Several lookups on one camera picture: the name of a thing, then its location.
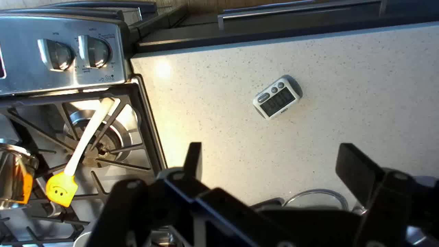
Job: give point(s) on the stainless steel gas stove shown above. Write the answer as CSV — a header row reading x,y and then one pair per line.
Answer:
x,y
47,112

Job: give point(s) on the stainless steel saucepan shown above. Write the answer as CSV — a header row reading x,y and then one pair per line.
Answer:
x,y
17,175

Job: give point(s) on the right stove knob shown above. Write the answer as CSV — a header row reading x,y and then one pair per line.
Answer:
x,y
94,51

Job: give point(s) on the left stove knob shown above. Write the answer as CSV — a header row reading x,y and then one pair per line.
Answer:
x,y
55,55

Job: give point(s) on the small white digital timer remote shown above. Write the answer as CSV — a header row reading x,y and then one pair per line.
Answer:
x,y
277,96

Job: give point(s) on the stove knob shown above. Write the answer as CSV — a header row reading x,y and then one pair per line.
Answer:
x,y
94,51
55,55

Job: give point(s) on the glass pot lid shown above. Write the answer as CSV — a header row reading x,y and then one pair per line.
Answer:
x,y
317,199

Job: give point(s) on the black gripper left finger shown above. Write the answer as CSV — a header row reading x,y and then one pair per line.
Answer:
x,y
135,210

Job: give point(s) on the yellow silicone spatula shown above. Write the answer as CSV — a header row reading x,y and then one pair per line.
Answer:
x,y
62,187

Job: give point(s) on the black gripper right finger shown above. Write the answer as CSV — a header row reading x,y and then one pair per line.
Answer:
x,y
384,194

